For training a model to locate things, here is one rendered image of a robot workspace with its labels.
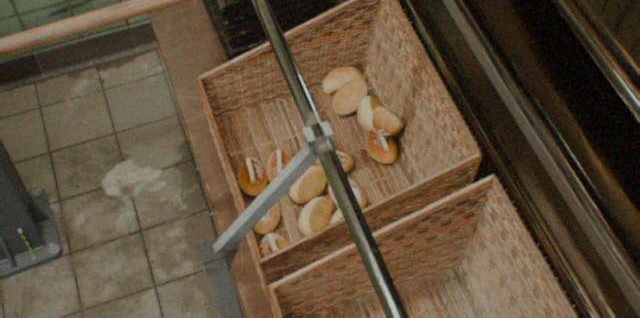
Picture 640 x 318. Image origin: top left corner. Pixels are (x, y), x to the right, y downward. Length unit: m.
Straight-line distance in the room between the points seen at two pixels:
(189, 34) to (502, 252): 1.11
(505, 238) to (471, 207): 0.10
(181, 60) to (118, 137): 0.72
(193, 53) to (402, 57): 0.61
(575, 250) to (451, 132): 0.47
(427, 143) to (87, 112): 1.50
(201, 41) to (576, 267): 1.30
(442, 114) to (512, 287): 0.39
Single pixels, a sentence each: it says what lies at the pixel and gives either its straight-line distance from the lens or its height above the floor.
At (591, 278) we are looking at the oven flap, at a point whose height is 0.97.
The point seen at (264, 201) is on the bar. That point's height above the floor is 1.05.
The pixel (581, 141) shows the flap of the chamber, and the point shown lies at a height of 1.40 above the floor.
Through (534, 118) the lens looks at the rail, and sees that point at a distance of 1.41.
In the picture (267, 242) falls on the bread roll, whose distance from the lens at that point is 2.28.
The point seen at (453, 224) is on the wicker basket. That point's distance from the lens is 2.16.
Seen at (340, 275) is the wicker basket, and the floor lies 0.70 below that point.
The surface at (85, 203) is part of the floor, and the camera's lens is 3.30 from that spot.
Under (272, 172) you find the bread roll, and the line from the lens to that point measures 2.41.
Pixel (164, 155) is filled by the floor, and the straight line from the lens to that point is 3.35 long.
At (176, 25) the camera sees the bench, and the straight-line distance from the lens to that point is 2.87.
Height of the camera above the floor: 2.49
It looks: 49 degrees down
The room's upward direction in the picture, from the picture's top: 9 degrees counter-clockwise
